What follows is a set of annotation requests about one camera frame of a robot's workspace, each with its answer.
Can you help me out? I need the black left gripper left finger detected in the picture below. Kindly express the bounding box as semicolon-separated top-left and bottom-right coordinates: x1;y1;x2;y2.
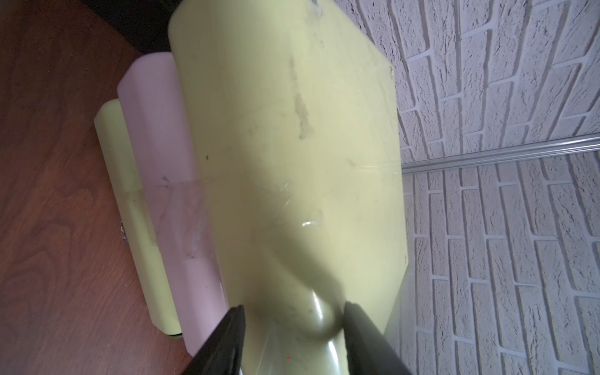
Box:
181;306;246;375

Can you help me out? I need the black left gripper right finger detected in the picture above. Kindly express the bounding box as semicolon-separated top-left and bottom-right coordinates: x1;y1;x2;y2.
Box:
343;302;411;375

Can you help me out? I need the yellow-green drawer cabinet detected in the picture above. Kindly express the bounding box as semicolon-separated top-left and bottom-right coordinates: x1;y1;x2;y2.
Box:
98;1;408;374

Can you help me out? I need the black plastic toolbox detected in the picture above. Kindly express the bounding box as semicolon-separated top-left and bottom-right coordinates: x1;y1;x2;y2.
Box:
82;0;181;54

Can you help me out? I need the aluminium corner post right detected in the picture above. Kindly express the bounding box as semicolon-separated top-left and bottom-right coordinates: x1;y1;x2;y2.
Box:
402;133;599;175

